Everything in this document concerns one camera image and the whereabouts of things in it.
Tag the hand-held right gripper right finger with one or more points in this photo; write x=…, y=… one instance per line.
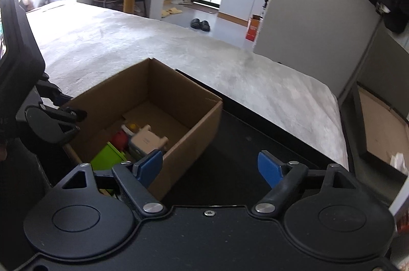
x=268, y=167

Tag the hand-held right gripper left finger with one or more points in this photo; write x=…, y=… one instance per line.
x=150, y=164

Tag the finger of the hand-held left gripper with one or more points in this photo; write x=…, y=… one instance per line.
x=68, y=116

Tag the black shallow tray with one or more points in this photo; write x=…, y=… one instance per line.
x=230, y=162

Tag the red crab toy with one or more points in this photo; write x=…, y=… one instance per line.
x=119, y=140

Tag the green hexagonal box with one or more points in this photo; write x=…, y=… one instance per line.
x=107, y=155

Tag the brown cardboard box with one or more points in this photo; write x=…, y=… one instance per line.
x=191, y=136

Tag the black-framed brown board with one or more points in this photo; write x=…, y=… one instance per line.
x=380, y=130

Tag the orange carton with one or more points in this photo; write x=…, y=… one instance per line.
x=253, y=29

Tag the pair of yellow slippers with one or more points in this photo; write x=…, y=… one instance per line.
x=171, y=12

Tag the dark grey chair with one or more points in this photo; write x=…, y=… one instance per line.
x=377, y=66

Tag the spray bottle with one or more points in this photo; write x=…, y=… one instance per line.
x=265, y=8

